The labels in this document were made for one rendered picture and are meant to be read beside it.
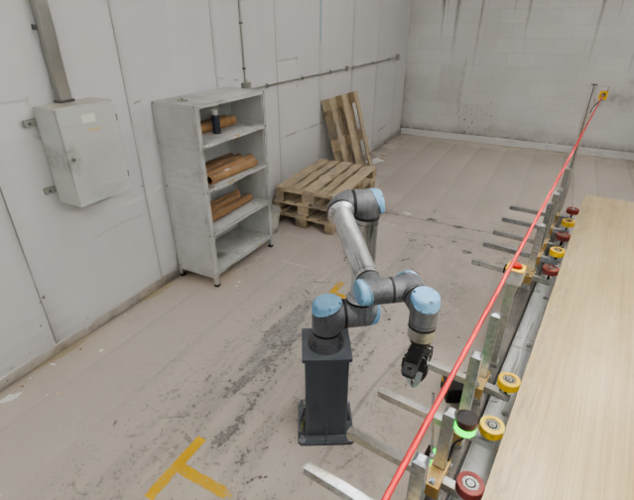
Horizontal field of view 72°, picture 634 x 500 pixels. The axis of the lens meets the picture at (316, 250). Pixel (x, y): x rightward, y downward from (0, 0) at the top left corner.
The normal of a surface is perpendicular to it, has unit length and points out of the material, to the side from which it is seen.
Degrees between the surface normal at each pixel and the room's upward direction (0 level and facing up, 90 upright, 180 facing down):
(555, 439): 0
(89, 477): 0
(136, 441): 0
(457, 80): 90
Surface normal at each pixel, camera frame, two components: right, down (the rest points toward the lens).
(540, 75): -0.47, 0.42
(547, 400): 0.00, -0.88
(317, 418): 0.04, 0.47
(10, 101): 0.88, 0.22
